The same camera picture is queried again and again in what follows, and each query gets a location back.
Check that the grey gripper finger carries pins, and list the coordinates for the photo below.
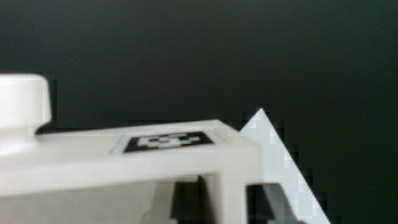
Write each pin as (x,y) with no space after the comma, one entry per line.
(188,211)

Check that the white drawer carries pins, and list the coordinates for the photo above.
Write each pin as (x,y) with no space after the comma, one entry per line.
(92,177)

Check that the white marker base plate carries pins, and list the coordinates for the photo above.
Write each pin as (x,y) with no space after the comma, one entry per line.
(293,202)

